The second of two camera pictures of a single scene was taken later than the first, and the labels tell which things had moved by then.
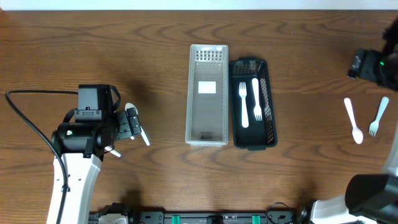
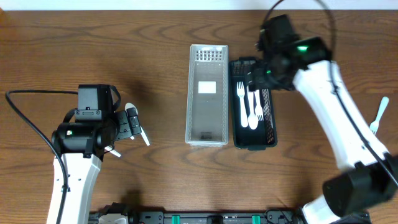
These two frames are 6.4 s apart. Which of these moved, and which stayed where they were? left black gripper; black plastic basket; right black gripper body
Moved: right black gripper body
Stayed: left black gripper; black plastic basket
